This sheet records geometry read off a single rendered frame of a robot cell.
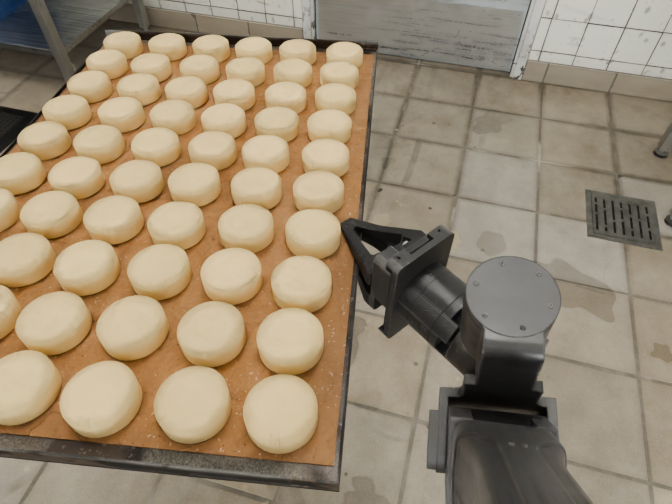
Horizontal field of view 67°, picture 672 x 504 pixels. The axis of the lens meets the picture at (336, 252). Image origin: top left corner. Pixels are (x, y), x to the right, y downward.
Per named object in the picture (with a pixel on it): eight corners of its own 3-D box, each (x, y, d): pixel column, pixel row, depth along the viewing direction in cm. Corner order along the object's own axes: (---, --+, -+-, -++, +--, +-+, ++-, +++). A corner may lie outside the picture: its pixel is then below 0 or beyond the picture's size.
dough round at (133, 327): (130, 374, 37) (121, 360, 36) (90, 338, 40) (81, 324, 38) (182, 329, 40) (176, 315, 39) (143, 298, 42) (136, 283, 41)
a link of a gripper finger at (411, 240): (372, 188, 48) (446, 246, 43) (368, 239, 53) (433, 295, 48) (315, 221, 45) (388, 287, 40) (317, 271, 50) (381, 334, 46)
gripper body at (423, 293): (438, 218, 42) (511, 272, 38) (422, 291, 49) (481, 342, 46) (381, 256, 39) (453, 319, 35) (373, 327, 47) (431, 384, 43)
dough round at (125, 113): (93, 127, 59) (87, 112, 58) (123, 106, 62) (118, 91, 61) (125, 138, 58) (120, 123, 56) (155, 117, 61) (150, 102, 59)
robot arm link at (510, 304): (426, 475, 37) (553, 492, 35) (427, 436, 27) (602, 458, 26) (434, 325, 43) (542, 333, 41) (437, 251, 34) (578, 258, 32)
